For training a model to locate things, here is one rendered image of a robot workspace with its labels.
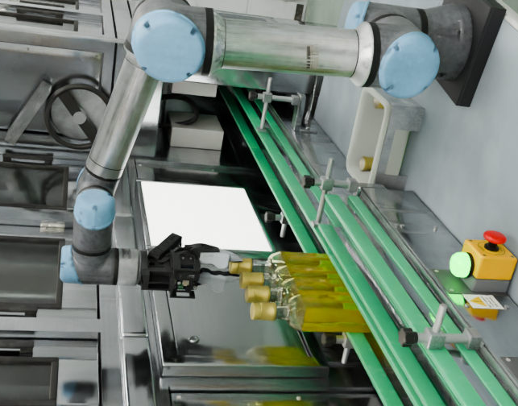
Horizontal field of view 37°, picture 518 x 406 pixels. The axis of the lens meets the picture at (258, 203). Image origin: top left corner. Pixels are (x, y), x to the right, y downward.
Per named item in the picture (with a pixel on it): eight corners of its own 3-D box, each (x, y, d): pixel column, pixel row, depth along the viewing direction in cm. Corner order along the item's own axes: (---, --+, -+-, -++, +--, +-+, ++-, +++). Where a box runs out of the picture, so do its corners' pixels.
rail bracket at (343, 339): (376, 357, 158) (315, 356, 155) (383, 329, 156) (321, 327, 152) (383, 369, 155) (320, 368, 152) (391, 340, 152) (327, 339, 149)
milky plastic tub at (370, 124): (375, 170, 196) (343, 167, 194) (395, 85, 187) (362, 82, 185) (400, 198, 181) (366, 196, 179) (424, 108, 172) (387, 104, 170)
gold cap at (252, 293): (264, 297, 154) (243, 296, 153) (267, 282, 153) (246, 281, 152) (268, 307, 151) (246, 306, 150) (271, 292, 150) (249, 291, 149)
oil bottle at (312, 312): (380, 318, 157) (279, 316, 151) (387, 295, 154) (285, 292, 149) (390, 334, 152) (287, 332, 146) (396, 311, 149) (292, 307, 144)
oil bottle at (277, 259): (354, 275, 172) (262, 271, 167) (359, 254, 170) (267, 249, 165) (362, 289, 167) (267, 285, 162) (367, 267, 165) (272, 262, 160)
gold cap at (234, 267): (247, 268, 165) (227, 267, 163) (250, 254, 163) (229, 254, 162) (250, 278, 162) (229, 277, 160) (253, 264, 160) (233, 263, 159)
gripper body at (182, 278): (198, 300, 155) (138, 298, 152) (193, 275, 162) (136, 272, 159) (204, 269, 151) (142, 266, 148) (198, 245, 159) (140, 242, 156)
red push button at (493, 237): (475, 244, 136) (480, 227, 135) (495, 246, 137) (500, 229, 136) (485, 255, 133) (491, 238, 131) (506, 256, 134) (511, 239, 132)
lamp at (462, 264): (458, 269, 138) (444, 268, 138) (466, 247, 137) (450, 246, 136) (470, 282, 134) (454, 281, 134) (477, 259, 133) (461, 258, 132)
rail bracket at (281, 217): (308, 234, 207) (260, 232, 204) (312, 212, 204) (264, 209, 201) (312, 241, 203) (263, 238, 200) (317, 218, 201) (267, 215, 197)
